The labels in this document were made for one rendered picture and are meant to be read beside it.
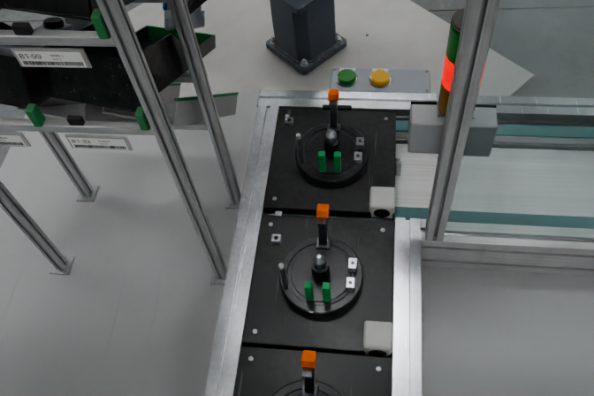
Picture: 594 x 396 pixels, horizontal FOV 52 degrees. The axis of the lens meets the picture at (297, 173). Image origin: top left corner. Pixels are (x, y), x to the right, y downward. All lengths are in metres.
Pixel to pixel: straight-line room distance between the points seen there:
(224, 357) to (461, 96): 0.56
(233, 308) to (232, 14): 0.87
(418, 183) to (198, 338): 0.51
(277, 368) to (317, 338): 0.08
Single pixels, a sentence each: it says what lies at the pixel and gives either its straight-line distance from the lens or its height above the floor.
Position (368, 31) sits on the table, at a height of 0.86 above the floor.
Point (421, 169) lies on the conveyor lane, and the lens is 1.24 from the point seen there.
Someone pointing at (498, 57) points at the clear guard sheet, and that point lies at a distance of 0.78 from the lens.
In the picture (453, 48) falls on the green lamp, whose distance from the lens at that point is 0.79.
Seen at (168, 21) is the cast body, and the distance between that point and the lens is 1.10.
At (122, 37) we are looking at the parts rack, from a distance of 0.71.
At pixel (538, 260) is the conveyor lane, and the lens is 1.18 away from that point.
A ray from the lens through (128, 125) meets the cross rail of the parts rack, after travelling 0.85.
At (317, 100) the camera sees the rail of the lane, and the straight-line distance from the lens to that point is 1.29.
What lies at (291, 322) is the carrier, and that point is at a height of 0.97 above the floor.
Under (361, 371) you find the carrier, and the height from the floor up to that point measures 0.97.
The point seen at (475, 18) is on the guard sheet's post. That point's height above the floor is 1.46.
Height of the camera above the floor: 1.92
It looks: 55 degrees down
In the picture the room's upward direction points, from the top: 8 degrees counter-clockwise
